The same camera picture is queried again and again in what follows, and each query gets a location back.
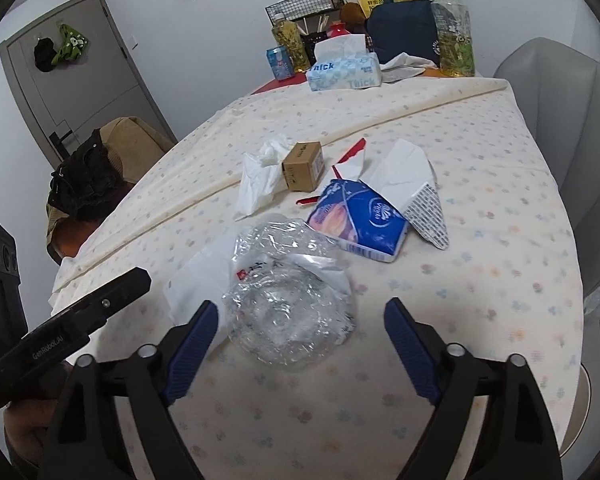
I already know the small blue carton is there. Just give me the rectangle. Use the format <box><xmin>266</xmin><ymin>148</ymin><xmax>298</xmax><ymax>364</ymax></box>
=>
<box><xmin>265</xmin><ymin>45</ymin><xmax>295</xmax><ymax>81</ymax></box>

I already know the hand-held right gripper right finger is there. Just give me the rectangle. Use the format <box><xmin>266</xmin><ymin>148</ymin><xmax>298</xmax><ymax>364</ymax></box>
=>
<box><xmin>384</xmin><ymin>297</ymin><xmax>563</xmax><ymax>480</ymax></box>

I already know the grey door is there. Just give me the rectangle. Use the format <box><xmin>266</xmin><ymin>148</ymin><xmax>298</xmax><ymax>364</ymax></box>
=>
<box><xmin>0</xmin><ymin>0</ymin><xmax>179</xmax><ymax>167</ymax></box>

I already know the brown plush toy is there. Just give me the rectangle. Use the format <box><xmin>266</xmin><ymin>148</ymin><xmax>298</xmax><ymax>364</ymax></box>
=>
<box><xmin>340</xmin><ymin>2</ymin><xmax>369</xmax><ymax>26</ymax></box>

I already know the white folded printed paper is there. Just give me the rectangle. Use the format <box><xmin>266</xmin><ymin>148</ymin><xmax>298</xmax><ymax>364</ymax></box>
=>
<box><xmin>364</xmin><ymin>139</ymin><xmax>451</xmax><ymax>252</ymax></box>

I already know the red and white wrapper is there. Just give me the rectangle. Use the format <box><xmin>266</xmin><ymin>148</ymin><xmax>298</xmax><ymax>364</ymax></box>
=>
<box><xmin>295</xmin><ymin>137</ymin><xmax>372</xmax><ymax>207</ymax></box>

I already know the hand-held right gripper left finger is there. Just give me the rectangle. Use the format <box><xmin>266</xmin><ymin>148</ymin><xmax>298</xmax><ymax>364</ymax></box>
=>
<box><xmin>39</xmin><ymin>300</ymin><xmax>220</xmax><ymax>480</ymax></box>

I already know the black bag on chair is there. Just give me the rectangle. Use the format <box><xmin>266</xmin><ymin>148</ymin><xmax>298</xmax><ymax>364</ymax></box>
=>
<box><xmin>49</xmin><ymin>130</ymin><xmax>123</xmax><ymax>222</ymax></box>

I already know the flat white paper napkin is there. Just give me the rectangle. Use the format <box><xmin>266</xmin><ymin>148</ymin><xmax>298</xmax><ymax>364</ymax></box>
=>
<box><xmin>162</xmin><ymin>240</ymin><xmax>261</xmax><ymax>326</ymax></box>

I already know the person's left hand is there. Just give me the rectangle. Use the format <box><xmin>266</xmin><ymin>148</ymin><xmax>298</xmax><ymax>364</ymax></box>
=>
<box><xmin>5</xmin><ymin>361</ymin><xmax>76</xmax><ymax>467</ymax></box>

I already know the blue tissue packet wrapper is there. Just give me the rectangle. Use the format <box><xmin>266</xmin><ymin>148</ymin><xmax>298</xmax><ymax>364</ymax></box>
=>
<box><xmin>307</xmin><ymin>178</ymin><xmax>412</xmax><ymax>265</ymax></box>

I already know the hanging black cap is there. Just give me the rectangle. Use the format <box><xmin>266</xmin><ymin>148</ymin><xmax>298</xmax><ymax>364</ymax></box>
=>
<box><xmin>33</xmin><ymin>37</ymin><xmax>56</xmax><ymax>74</ymax></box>

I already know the crumpled white tissue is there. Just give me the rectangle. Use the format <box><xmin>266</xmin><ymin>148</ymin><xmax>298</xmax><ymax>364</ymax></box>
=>
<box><xmin>234</xmin><ymin>132</ymin><xmax>294</xmax><ymax>222</ymax></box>

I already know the black wire basket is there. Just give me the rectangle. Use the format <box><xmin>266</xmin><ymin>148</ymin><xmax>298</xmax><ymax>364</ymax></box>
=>
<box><xmin>264</xmin><ymin>0</ymin><xmax>347</xmax><ymax>27</ymax></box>

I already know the white dotted pillow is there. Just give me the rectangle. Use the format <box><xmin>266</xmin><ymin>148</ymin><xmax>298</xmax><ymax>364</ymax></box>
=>
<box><xmin>49</xmin><ymin>74</ymin><xmax>585</xmax><ymax>480</ymax></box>

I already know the small yellow drink bottle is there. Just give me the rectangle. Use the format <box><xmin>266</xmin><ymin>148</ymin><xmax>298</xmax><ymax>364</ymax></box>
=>
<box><xmin>272</xmin><ymin>13</ymin><xmax>312</xmax><ymax>74</ymax></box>

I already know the small cardboard box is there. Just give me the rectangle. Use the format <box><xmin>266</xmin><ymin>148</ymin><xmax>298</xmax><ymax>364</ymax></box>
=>
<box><xmin>281</xmin><ymin>141</ymin><xmax>327</xmax><ymax>194</ymax></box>

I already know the white crumpled cloth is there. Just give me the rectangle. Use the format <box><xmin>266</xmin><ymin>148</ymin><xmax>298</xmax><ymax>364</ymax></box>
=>
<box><xmin>379</xmin><ymin>52</ymin><xmax>439</xmax><ymax>84</ymax></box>

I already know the navy lunch bag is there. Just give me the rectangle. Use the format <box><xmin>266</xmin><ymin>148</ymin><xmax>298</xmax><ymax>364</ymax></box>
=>
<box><xmin>364</xmin><ymin>0</ymin><xmax>444</xmax><ymax>64</ymax></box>

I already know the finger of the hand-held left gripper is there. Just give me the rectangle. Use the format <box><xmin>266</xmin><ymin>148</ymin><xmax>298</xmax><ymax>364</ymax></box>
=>
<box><xmin>47</xmin><ymin>267</ymin><xmax>151</xmax><ymax>335</ymax></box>

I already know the grey upholstered chair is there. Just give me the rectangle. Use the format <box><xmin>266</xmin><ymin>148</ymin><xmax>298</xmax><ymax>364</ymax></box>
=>
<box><xmin>492</xmin><ymin>37</ymin><xmax>600</xmax><ymax>363</ymax></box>

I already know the blue tissue box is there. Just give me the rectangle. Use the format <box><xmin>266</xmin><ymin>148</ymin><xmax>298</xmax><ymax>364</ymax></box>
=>
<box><xmin>305</xmin><ymin>33</ymin><xmax>384</xmax><ymax>92</ymax></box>

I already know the hanging green cloth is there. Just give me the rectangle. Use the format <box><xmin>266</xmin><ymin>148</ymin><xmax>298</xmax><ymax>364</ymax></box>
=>
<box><xmin>52</xmin><ymin>22</ymin><xmax>91</xmax><ymax>66</ymax></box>

